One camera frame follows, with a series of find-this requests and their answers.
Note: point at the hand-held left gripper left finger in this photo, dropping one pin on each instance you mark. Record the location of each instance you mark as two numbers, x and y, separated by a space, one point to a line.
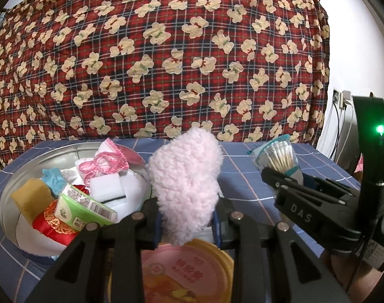
154 230

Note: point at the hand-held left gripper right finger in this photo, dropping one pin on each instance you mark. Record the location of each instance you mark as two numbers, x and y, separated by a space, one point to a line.
216 230

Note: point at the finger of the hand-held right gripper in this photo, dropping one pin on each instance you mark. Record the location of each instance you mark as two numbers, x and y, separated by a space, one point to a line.
283 184
324 186

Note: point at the cotton swab pack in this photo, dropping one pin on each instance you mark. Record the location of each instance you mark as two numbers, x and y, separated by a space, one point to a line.
280 156

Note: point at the pink fluffy cloth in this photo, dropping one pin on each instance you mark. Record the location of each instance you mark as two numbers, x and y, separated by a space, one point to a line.
185 180

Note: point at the white foam sponge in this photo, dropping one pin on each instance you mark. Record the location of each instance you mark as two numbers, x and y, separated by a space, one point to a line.
106 184

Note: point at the green tissue packet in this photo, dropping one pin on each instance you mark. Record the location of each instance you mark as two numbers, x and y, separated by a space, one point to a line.
81 206

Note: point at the white pink-trimmed cloth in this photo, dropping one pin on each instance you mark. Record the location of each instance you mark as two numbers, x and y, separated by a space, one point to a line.
109 161

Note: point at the red gold embroidered pouch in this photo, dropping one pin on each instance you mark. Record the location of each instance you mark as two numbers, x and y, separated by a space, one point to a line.
46 227

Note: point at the light blue cloth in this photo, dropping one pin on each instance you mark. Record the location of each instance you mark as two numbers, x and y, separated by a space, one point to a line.
54 180

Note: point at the yellow sponge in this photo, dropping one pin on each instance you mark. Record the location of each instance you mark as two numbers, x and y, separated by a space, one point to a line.
32 198

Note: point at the round silver metal tin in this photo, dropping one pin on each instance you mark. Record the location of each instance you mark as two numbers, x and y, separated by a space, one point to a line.
8 208

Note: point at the person's right forearm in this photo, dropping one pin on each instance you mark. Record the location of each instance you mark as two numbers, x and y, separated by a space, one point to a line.
368 287

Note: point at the blue checked bedsheet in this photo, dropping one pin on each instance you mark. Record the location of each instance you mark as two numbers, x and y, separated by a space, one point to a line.
242 170

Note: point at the pink gold-rimmed can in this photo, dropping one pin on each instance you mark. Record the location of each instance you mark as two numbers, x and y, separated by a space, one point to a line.
185 268

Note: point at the white charger adapter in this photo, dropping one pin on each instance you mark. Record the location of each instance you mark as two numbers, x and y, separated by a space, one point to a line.
346 97

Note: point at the red plaid bear-print blanket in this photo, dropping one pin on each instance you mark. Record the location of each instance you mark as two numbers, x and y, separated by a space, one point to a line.
166 69

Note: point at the wall socket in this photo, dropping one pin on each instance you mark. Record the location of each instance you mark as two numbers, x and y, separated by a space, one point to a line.
336 96

